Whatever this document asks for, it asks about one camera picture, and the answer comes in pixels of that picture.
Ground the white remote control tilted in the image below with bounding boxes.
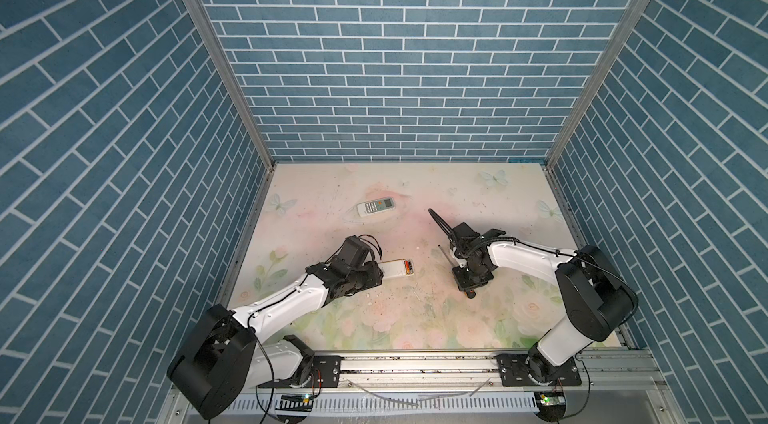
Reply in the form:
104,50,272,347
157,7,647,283
356,197,395,217

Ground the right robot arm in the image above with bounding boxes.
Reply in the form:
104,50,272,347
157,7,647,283
444,223,639,384

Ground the aluminium mounting rail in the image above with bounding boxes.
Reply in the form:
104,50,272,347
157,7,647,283
170,350,670,394

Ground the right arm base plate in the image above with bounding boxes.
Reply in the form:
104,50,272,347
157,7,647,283
495,351,582,387

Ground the orange handled screwdriver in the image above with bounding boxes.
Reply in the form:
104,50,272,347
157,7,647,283
438,245,476,299

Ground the white remote control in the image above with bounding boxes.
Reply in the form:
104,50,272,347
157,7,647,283
378,259,414,280
356,197,395,217

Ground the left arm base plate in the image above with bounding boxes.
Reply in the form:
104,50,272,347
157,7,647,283
257,355,343,389

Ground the white ribbed cable duct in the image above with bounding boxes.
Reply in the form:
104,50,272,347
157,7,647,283
221,392,539,417

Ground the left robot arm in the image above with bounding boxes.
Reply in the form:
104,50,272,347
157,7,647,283
167,234,385,420

